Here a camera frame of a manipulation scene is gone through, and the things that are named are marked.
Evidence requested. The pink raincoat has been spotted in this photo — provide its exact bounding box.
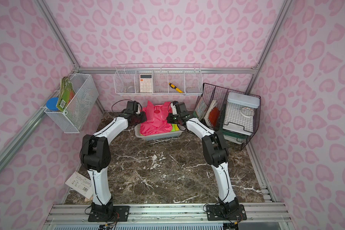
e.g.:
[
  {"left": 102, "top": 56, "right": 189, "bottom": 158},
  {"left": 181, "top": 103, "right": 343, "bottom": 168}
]
[{"left": 140, "top": 101, "right": 173, "bottom": 136}]

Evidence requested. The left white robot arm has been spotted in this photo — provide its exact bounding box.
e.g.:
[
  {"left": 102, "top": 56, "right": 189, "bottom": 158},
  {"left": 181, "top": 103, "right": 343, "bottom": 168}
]
[{"left": 80, "top": 101, "right": 147, "bottom": 212}]

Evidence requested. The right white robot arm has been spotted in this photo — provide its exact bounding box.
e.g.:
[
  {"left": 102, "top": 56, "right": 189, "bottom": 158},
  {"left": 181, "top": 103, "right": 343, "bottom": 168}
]
[{"left": 167, "top": 101, "right": 239, "bottom": 213}]

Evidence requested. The white plastic basket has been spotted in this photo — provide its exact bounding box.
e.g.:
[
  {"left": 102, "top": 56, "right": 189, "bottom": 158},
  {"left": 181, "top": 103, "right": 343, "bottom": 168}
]
[{"left": 135, "top": 124, "right": 183, "bottom": 140}]

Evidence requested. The green folder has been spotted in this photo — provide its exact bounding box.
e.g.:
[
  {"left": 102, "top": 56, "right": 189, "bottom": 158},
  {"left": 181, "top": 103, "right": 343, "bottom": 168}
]
[{"left": 193, "top": 97, "right": 208, "bottom": 120}]

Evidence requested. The red book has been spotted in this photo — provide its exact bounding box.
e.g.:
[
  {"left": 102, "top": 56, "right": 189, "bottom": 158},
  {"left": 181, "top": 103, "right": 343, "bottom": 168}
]
[{"left": 204, "top": 100, "right": 220, "bottom": 129}]

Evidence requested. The clear tape roll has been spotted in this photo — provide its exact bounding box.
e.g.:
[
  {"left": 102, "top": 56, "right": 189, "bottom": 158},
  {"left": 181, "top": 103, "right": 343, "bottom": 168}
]
[{"left": 125, "top": 84, "right": 136, "bottom": 94}]

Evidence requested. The yellow utility knife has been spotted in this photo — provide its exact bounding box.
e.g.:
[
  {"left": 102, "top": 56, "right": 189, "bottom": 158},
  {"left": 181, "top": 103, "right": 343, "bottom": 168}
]
[{"left": 169, "top": 83, "right": 183, "bottom": 94}]

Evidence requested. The pink calculator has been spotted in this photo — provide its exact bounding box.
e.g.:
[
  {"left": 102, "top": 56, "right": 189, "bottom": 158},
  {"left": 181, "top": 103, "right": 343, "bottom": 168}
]
[{"left": 140, "top": 74, "right": 153, "bottom": 93}]

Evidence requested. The green zip pouch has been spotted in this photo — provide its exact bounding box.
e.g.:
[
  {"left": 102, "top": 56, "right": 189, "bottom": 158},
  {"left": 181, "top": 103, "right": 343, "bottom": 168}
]
[{"left": 220, "top": 129, "right": 247, "bottom": 144}]

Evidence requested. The white flat box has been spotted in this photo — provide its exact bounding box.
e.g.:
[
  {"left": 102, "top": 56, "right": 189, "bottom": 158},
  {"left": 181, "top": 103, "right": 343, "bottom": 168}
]
[{"left": 223, "top": 103, "right": 254, "bottom": 136}]

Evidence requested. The white tape roll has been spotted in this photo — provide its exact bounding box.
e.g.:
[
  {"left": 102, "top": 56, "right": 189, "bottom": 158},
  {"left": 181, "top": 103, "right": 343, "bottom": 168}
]
[{"left": 240, "top": 107, "right": 255, "bottom": 118}]

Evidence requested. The light blue lidded box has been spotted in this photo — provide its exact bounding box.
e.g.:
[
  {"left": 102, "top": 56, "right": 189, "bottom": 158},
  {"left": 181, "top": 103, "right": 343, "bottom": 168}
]
[{"left": 227, "top": 92, "right": 260, "bottom": 108}]

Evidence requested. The green card pack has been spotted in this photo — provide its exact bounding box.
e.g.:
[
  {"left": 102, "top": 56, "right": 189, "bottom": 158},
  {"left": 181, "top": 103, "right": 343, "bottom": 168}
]
[{"left": 56, "top": 77, "right": 76, "bottom": 112}]

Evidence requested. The blue round lid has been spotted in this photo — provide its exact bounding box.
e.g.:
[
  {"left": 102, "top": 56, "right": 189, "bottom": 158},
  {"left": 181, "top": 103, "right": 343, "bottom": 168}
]
[{"left": 46, "top": 97, "right": 59, "bottom": 112}]

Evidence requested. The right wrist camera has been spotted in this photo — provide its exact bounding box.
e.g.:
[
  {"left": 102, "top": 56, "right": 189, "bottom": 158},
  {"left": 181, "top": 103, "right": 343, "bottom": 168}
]
[{"left": 171, "top": 101, "right": 178, "bottom": 115}]

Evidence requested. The white wire wall shelf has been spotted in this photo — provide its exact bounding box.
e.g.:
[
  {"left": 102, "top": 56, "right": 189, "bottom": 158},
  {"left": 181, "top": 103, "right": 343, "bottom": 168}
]
[{"left": 114, "top": 63, "right": 203, "bottom": 96}]

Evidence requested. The black wire desk organizer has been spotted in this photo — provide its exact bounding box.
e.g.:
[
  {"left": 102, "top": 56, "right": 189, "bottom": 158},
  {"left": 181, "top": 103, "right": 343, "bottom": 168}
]
[{"left": 195, "top": 83, "right": 261, "bottom": 149}]

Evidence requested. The white mesh wall basket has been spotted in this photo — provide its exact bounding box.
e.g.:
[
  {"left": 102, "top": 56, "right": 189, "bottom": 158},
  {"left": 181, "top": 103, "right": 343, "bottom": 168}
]
[{"left": 45, "top": 73, "right": 99, "bottom": 133}]

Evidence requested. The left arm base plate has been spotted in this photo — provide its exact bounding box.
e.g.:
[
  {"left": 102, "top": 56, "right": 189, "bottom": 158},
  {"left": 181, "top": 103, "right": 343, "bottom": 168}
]
[{"left": 88, "top": 203, "right": 130, "bottom": 223}]

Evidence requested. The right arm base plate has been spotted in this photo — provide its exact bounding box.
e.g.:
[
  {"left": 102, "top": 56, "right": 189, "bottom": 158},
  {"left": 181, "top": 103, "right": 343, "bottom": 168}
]
[{"left": 203, "top": 204, "right": 247, "bottom": 222}]

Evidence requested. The aluminium rail front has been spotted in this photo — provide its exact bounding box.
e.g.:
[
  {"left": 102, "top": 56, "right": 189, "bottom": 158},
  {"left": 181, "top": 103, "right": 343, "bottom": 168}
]
[{"left": 43, "top": 202, "right": 295, "bottom": 230}]

